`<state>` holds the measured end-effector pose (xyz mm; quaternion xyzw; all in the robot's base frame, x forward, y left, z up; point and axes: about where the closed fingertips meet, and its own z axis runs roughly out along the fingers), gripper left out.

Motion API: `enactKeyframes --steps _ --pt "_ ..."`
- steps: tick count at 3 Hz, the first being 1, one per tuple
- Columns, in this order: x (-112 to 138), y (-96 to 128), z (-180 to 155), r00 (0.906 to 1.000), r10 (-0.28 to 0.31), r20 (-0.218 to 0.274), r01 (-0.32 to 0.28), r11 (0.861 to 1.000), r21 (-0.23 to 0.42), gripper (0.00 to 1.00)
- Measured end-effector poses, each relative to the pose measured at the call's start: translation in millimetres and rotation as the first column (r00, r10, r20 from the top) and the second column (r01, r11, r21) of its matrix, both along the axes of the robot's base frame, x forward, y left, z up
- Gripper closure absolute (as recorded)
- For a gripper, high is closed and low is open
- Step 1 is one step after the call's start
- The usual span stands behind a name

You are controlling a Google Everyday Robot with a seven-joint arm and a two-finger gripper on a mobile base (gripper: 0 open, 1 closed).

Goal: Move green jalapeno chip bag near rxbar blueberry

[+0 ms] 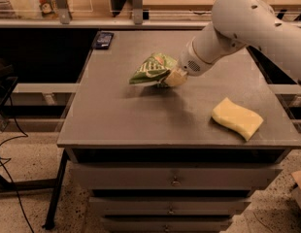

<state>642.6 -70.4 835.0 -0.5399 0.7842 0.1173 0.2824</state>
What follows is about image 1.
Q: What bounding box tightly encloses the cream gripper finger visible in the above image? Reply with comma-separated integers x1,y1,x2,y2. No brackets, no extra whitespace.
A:
163,68,187,86

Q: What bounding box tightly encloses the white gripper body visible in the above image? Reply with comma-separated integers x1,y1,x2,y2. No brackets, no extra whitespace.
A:
179,40,213,77

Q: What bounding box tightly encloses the green jalapeno chip bag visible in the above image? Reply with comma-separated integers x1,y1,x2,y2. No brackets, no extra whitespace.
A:
129,52,177,87

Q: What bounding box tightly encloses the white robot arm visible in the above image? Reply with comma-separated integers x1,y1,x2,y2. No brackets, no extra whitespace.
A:
163,0,301,86

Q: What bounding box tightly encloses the yellow sponge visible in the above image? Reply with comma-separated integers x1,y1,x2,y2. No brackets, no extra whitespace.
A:
211,98,264,141

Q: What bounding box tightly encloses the grey drawer cabinet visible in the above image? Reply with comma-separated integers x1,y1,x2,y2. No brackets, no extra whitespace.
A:
58,31,301,223

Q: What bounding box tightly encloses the top grey drawer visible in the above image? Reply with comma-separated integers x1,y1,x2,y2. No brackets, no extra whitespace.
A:
72,163,282,190

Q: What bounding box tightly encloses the grey drawer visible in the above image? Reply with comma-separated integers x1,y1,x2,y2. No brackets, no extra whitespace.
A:
89,197,251,216
72,163,282,190
102,217,232,233

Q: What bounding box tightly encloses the middle grey drawer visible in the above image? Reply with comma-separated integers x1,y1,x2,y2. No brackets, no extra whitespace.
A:
89,197,251,216

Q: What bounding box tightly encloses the bottom grey drawer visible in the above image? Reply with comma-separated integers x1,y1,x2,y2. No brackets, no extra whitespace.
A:
102,217,232,233

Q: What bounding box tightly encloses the cardboard box on floor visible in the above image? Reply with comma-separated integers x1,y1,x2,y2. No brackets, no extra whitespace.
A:
291,170,301,210

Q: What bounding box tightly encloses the black table leg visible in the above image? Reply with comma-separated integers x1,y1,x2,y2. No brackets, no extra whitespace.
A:
43,150,69,230

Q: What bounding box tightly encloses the middle metal shelf bracket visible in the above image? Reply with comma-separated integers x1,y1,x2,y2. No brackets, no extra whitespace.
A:
132,0,143,24

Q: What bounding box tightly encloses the metal shelf bracket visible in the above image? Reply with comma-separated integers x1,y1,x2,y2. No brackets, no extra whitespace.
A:
132,0,143,24
55,0,71,24

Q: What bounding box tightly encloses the left metal shelf bracket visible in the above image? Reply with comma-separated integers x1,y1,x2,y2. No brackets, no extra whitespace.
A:
55,0,71,24

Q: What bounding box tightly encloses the black floor cable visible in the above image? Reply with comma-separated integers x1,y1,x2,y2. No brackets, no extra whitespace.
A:
0,94,36,233

